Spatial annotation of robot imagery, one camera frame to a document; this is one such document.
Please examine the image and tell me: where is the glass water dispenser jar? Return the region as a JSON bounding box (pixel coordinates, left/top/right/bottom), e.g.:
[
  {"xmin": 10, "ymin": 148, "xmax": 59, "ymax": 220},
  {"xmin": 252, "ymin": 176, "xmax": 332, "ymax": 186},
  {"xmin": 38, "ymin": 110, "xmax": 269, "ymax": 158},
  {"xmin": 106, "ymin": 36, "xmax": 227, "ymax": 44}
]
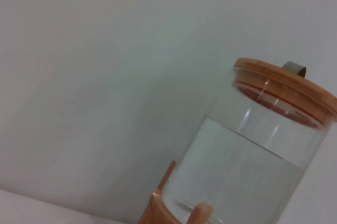
[{"xmin": 157, "ymin": 65, "xmax": 332, "ymax": 224}]

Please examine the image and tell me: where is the wooden dispenser stand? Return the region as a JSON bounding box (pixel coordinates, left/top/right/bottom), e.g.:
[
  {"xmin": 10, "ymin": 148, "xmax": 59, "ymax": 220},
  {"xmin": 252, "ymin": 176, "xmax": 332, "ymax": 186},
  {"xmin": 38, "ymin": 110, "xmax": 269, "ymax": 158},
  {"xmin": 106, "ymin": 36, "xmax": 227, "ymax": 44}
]
[{"xmin": 138, "ymin": 160, "xmax": 214, "ymax": 224}]

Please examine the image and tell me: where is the bamboo lid with grey strap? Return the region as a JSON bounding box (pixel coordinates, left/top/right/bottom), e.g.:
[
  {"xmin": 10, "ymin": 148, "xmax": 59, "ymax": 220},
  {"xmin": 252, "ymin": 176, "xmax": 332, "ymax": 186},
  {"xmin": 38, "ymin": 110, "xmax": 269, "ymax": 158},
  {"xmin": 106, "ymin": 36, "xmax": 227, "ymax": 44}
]
[{"xmin": 231, "ymin": 57, "xmax": 337, "ymax": 130}]

